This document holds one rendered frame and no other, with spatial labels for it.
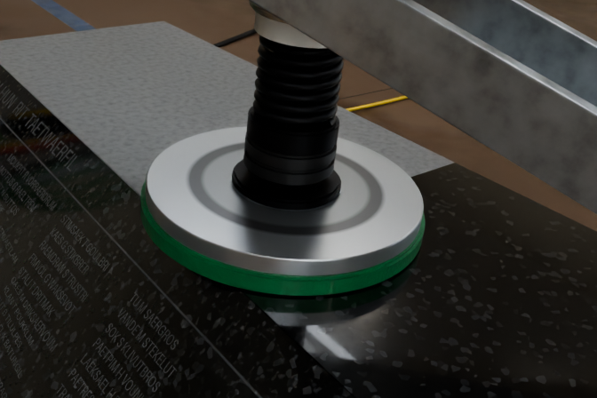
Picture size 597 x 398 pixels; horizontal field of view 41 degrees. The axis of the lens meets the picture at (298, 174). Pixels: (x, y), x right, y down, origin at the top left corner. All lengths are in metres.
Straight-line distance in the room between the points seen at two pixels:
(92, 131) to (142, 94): 0.10
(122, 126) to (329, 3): 0.32
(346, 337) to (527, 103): 0.18
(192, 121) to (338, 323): 0.32
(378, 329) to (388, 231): 0.08
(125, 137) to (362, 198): 0.24
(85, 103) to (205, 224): 0.29
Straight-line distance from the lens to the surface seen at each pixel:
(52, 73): 0.88
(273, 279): 0.53
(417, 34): 0.47
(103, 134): 0.74
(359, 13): 0.48
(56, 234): 0.69
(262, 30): 0.55
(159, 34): 1.02
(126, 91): 0.84
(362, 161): 0.67
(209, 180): 0.61
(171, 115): 0.79
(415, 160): 0.75
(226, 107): 0.81
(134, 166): 0.69
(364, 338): 0.51
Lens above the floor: 1.16
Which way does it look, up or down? 27 degrees down
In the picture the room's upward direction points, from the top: 7 degrees clockwise
